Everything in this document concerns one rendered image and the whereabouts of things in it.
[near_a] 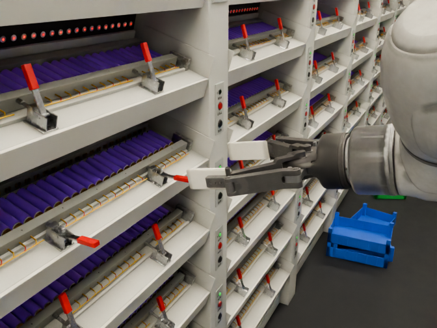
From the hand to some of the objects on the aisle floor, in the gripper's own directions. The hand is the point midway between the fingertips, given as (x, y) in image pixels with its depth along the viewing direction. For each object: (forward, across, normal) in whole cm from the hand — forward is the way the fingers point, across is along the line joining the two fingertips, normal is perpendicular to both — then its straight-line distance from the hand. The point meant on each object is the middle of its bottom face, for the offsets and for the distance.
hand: (218, 164), depth 70 cm
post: (+50, +35, -98) cm, 115 cm away
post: (+50, +105, -98) cm, 152 cm away
